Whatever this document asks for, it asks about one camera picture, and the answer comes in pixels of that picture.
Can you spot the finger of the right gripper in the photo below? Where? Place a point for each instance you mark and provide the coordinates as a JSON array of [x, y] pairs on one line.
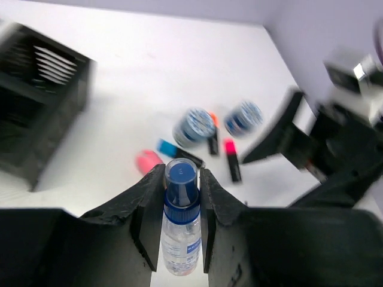
[[275, 134]]

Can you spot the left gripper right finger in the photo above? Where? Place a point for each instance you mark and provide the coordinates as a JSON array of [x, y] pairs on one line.
[[250, 246]]

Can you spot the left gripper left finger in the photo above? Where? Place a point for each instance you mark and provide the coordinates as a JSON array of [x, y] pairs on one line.
[[114, 244]]

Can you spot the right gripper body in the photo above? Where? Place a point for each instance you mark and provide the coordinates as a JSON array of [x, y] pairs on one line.
[[341, 151]]

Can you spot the blue cap spray bottle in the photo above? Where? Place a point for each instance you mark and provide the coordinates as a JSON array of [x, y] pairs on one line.
[[181, 231]]

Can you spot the pink cap pen tube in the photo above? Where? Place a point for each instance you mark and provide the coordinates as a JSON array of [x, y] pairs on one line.
[[146, 160]]

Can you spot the pink highlighter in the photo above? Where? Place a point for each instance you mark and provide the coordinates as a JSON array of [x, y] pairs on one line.
[[232, 160]]

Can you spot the orange highlighter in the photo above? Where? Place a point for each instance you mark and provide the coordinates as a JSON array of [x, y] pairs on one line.
[[213, 140]]

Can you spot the blue slime jar left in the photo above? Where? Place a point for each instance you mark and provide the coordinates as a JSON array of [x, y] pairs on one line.
[[194, 128]]

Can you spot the blue highlighter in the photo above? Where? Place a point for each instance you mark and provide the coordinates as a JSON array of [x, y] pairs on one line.
[[172, 151]]

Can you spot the black slotted organizer box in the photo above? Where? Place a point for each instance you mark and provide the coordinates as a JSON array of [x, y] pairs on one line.
[[44, 87]]

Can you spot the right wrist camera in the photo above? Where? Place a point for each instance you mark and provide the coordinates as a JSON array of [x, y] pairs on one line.
[[357, 81]]

